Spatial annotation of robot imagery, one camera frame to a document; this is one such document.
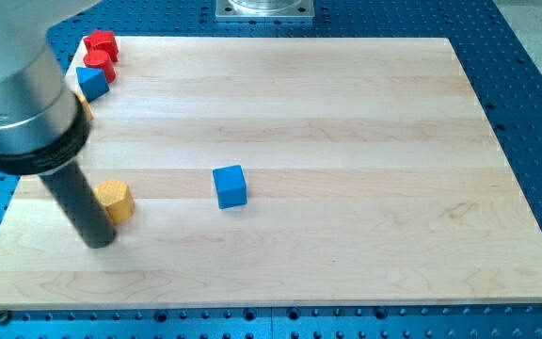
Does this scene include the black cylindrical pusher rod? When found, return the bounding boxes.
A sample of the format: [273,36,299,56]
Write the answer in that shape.
[40,160,116,249]

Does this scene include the yellow hexagon block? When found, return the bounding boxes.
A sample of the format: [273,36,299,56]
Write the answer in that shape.
[94,178,136,224]

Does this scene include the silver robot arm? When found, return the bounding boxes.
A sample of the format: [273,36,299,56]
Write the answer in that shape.
[0,0,116,249]

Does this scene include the yellow block behind arm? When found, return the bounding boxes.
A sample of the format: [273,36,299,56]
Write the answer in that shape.
[76,93,93,121]

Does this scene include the blue triangle block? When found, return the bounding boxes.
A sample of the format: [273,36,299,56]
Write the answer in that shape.
[76,67,109,103]

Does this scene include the red cylinder block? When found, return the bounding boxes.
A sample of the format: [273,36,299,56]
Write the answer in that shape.
[83,50,116,84]

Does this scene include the red star block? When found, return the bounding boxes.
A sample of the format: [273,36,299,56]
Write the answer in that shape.
[84,29,119,62]

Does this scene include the brass screw bottom left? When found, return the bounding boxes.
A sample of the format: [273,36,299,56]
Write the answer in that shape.
[0,310,11,326]

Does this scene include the blue cube block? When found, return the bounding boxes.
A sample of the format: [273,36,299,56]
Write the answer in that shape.
[213,165,247,209]

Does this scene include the light wooden board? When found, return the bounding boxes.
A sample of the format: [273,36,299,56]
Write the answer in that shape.
[0,37,542,310]

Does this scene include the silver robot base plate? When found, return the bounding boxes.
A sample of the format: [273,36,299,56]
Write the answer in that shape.
[215,0,315,23]

